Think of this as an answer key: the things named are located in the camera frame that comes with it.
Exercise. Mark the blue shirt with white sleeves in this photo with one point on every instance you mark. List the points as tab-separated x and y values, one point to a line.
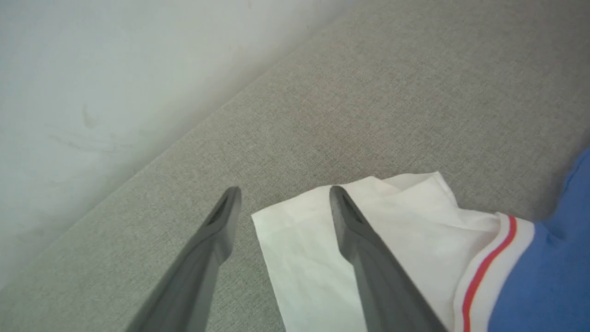
415	230

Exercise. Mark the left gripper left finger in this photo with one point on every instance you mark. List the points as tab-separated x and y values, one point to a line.
193	286

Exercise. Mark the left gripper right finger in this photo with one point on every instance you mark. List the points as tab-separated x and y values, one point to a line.
382	286

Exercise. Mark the grey fabric sofa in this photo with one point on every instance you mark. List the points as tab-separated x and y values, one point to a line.
368	115

